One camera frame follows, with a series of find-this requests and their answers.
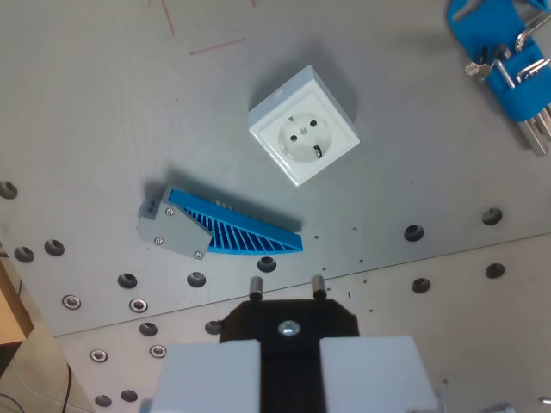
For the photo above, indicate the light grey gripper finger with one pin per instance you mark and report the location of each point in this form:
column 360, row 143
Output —
column 206, row 378
column 374, row 374

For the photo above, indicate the silver table bolt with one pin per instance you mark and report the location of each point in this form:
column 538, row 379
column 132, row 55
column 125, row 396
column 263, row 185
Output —
column 71, row 302
column 157, row 351
column 138, row 305
column 98, row 355

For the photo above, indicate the wooden board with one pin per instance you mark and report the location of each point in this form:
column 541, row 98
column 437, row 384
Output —
column 15, row 297

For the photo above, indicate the silver hex key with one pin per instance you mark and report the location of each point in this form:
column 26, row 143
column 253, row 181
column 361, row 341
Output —
column 531, row 32
column 503, row 73
column 531, row 71
column 536, row 133

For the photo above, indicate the blue hex key holder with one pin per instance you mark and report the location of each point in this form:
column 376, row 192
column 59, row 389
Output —
column 514, row 92

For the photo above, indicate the small silver threaded bit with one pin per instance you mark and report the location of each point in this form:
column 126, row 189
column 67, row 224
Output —
column 475, row 69

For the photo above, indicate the blue ribbed finger, grey mount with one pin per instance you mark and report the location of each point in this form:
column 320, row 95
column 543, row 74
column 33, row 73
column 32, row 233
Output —
column 224, row 232

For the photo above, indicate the white wall socket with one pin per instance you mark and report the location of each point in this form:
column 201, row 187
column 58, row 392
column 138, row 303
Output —
column 303, row 137

